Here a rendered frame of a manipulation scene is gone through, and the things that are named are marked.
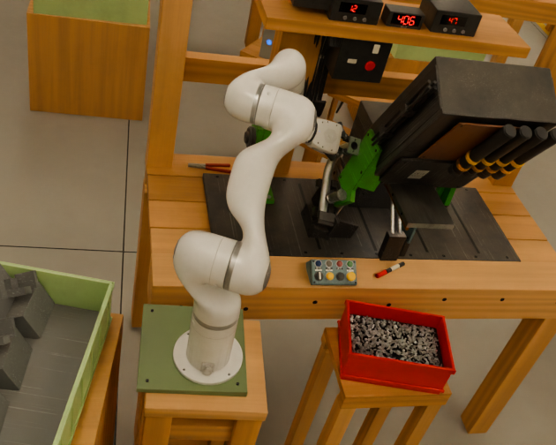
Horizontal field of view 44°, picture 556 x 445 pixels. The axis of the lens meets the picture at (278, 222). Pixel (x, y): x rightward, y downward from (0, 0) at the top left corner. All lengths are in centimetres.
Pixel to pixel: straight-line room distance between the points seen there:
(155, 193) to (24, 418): 92
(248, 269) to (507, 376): 154
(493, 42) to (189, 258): 129
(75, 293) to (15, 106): 255
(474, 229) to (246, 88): 126
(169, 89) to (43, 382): 102
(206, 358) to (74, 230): 182
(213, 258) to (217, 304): 15
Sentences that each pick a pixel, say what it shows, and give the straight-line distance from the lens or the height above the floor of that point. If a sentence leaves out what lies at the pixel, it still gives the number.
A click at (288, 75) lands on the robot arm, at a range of 171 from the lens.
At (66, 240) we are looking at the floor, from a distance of 347.
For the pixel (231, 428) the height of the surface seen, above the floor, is 74.
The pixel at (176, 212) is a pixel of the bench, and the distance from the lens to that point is 230.
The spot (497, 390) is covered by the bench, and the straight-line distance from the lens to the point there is 293.
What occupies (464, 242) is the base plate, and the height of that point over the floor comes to 90.
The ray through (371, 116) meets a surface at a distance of 234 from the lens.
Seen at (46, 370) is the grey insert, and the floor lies 85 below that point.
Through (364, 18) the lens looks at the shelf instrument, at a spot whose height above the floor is 156.
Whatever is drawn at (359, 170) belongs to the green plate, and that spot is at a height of 117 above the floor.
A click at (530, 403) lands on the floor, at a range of 343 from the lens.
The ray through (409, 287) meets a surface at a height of 90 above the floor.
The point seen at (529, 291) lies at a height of 89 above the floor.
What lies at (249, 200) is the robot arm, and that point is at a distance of 159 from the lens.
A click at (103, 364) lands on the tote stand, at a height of 79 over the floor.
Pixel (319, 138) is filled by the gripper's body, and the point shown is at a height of 124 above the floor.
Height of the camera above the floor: 236
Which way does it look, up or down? 39 degrees down
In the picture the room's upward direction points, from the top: 15 degrees clockwise
